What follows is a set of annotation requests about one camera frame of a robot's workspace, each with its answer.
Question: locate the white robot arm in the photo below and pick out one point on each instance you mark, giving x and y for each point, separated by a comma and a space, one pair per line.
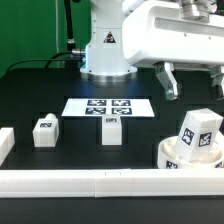
104, 57

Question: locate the white tag sheet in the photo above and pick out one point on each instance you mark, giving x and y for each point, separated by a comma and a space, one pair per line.
85, 107

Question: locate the black vertical pole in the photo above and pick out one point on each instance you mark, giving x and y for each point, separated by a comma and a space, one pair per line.
70, 40

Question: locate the white left fence bar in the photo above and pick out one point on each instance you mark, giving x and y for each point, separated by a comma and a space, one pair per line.
7, 141

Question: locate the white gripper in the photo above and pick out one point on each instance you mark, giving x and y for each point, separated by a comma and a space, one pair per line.
156, 31

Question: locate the white front fence bar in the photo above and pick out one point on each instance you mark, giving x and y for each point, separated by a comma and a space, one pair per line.
110, 183

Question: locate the white round stool seat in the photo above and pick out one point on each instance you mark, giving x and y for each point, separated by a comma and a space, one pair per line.
168, 159

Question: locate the white fence bar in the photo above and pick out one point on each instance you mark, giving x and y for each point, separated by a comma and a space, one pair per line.
7, 141
110, 183

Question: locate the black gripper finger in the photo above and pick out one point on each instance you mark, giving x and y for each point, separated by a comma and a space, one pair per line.
217, 75

